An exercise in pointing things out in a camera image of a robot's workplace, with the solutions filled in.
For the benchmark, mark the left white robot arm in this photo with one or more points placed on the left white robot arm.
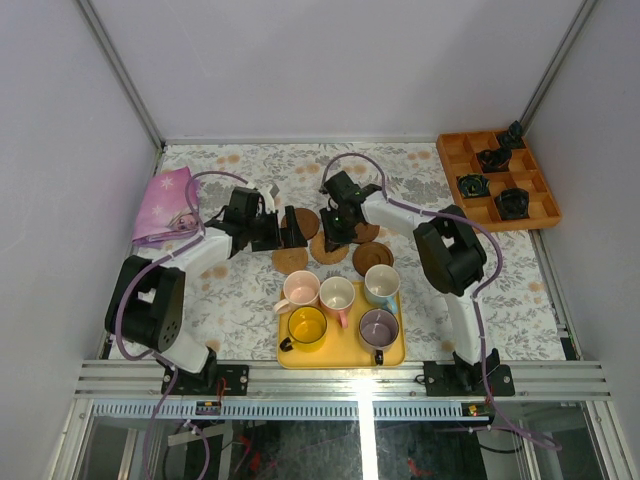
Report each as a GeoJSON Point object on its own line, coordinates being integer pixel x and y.
{"type": "Point", "coordinates": [145, 313]}

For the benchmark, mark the black yellow part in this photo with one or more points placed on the black yellow part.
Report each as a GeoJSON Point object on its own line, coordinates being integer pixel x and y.
{"type": "Point", "coordinates": [473, 185]}

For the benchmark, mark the yellow mug black handle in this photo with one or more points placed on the yellow mug black handle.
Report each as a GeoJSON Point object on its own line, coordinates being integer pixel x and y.
{"type": "Point", "coordinates": [306, 330]}

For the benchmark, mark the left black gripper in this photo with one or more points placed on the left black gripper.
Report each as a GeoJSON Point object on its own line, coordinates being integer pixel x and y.
{"type": "Point", "coordinates": [275, 230]}

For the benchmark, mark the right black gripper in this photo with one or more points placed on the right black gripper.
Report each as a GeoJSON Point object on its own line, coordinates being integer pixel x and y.
{"type": "Point", "coordinates": [332, 238]}

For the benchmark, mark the purple mug black handle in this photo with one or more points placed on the purple mug black handle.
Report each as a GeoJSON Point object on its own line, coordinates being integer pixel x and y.
{"type": "Point", "coordinates": [378, 330]}

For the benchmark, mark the pink purple folded cloth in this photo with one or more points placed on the pink purple folded cloth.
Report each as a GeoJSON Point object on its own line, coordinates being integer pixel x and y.
{"type": "Point", "coordinates": [164, 213]}

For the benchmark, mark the black part lower compartment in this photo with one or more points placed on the black part lower compartment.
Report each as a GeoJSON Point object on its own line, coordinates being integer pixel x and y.
{"type": "Point", "coordinates": [513, 204]}

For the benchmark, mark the light blue mug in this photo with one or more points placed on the light blue mug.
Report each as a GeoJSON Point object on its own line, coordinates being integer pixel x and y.
{"type": "Point", "coordinates": [382, 283]}

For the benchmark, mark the woven rattan coaster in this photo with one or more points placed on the woven rattan coaster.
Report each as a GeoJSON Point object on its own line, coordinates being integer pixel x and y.
{"type": "Point", "coordinates": [287, 261]}
{"type": "Point", "coordinates": [320, 255]}

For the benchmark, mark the light pink mug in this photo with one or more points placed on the light pink mug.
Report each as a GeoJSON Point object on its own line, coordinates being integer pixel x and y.
{"type": "Point", "coordinates": [301, 288]}

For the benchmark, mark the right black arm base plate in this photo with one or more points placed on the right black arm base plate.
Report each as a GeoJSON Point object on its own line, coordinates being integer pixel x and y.
{"type": "Point", "coordinates": [440, 377]}

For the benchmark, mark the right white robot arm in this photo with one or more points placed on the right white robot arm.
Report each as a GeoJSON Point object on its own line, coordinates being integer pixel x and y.
{"type": "Point", "coordinates": [451, 256]}

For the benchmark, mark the brown wooden coaster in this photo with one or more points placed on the brown wooden coaster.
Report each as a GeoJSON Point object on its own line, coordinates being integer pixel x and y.
{"type": "Point", "coordinates": [308, 224]}
{"type": "Point", "coordinates": [365, 233]}
{"type": "Point", "coordinates": [371, 254]}

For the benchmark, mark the aluminium front rail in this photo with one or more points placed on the aluminium front rail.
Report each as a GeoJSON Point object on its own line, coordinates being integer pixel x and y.
{"type": "Point", "coordinates": [533, 381]}

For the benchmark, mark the yellow plastic tray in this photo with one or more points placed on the yellow plastic tray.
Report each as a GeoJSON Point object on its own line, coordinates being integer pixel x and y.
{"type": "Point", "coordinates": [342, 348]}

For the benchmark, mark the white mug pink handle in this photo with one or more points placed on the white mug pink handle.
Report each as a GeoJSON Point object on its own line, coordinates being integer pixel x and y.
{"type": "Point", "coordinates": [337, 295]}

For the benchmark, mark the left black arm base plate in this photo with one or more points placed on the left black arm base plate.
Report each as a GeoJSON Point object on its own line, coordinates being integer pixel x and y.
{"type": "Point", "coordinates": [224, 380]}

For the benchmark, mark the black part compartment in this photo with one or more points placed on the black part compartment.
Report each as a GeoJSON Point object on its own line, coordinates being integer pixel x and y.
{"type": "Point", "coordinates": [494, 161]}
{"type": "Point", "coordinates": [513, 204]}
{"type": "Point", "coordinates": [512, 138]}

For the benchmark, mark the black part top compartment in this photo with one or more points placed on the black part top compartment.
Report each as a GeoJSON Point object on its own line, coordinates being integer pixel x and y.
{"type": "Point", "coordinates": [512, 138]}

